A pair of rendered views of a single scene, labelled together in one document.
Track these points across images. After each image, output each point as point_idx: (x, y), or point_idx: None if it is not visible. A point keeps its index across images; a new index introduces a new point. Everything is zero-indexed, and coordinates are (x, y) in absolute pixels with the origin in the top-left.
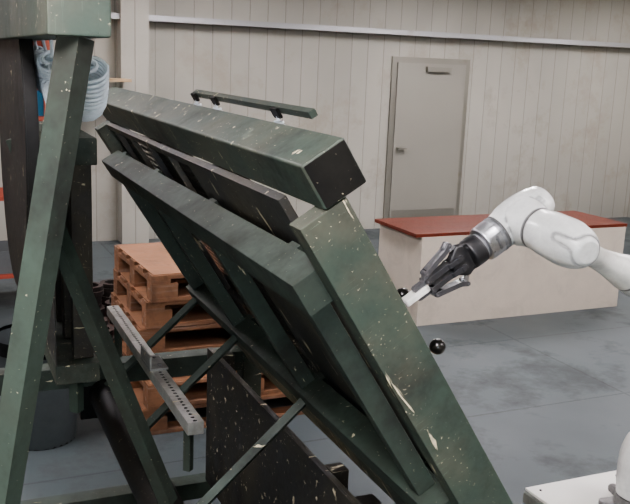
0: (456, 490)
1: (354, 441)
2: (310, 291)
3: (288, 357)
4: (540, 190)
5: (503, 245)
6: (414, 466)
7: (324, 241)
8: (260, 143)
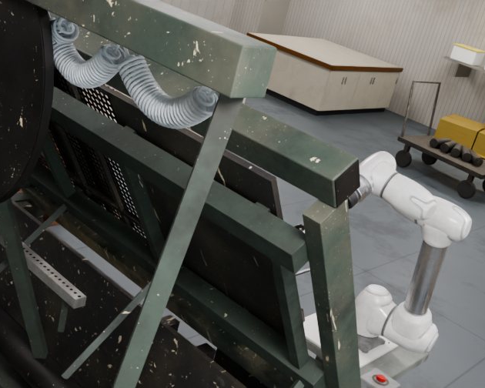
0: (339, 372)
1: (229, 320)
2: (299, 257)
3: (158, 246)
4: (389, 156)
5: (366, 195)
6: (302, 352)
7: (329, 229)
8: (258, 133)
